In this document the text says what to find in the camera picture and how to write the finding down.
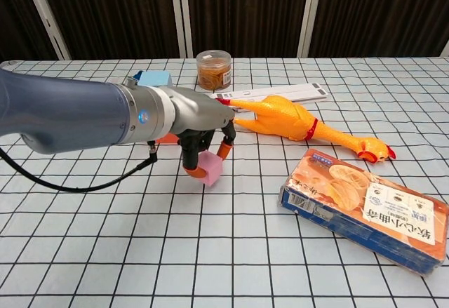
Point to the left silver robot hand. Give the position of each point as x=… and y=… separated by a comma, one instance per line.
x=200, y=115

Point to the small pink foam cube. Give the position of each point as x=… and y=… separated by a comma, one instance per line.
x=212, y=171

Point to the medium blue foam cube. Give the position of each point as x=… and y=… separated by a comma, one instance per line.
x=154, y=78

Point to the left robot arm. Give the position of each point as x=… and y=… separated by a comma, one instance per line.
x=70, y=111

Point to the large orange foam cube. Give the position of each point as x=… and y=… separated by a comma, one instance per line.
x=168, y=139

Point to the clear jar of rubber bands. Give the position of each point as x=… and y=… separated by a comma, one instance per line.
x=214, y=73

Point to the yellow rubber chicken toy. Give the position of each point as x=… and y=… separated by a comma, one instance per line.
x=280, y=115

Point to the checkered white tablecloth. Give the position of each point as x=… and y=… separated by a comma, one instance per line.
x=224, y=252

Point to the orange biscuit box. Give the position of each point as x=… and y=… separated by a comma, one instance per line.
x=350, y=195

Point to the white partition frame post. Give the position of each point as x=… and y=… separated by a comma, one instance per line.
x=310, y=13
x=45, y=15
x=177, y=13
x=446, y=50

